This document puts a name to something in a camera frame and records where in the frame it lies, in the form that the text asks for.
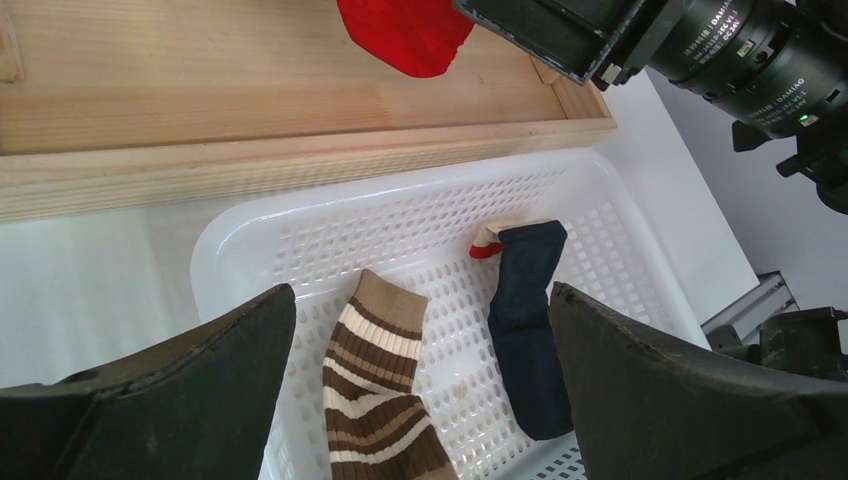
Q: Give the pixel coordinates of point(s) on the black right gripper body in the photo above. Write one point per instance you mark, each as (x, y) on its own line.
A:
(778, 68)

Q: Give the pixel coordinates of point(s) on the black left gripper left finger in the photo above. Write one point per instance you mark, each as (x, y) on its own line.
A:
(196, 406)

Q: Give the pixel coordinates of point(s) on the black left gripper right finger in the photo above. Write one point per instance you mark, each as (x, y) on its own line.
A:
(648, 405)

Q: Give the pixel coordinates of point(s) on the navy sock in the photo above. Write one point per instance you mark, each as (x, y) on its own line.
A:
(529, 253)

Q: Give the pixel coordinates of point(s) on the brown striped sock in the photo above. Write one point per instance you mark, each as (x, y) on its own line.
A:
(377, 428)

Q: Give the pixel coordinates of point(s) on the white perforated plastic basket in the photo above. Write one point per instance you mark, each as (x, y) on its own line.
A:
(415, 230)

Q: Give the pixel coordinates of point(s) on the wooden hanger stand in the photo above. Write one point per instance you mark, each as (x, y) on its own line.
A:
(115, 104)

